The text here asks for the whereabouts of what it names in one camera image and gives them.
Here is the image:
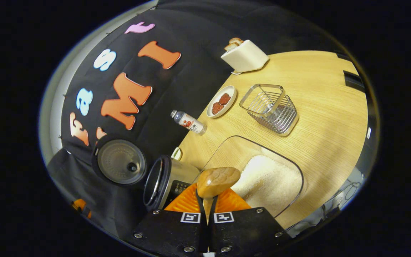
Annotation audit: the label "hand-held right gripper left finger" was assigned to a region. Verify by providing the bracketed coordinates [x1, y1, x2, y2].
[132, 183, 208, 256]

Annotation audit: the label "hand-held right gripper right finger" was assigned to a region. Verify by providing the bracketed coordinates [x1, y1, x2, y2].
[208, 187, 293, 256]

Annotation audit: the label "wooden spoon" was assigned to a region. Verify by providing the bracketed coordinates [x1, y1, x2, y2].
[197, 167, 241, 222]

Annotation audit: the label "black rice cooker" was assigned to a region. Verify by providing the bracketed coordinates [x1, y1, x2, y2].
[91, 134, 201, 213]

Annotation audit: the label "white rice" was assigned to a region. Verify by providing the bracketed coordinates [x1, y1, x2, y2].
[231, 155, 303, 211]

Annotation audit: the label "clear rice container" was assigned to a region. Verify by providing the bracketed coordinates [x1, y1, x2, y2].
[200, 135, 304, 219]

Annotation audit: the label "wire chopstick holder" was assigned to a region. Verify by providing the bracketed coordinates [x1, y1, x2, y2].
[239, 84, 299, 137]

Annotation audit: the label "small clear bottle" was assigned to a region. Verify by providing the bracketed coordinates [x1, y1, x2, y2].
[170, 110, 208, 135]

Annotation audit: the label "white round plate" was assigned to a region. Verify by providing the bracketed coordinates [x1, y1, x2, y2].
[207, 85, 237, 119]

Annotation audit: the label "white toaster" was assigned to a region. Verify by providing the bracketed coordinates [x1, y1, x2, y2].
[220, 39, 269, 74]

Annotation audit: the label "toast bread slices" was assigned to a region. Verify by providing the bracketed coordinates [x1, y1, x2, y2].
[224, 37, 244, 51]

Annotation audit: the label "black block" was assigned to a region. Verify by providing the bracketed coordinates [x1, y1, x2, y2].
[343, 71, 366, 92]

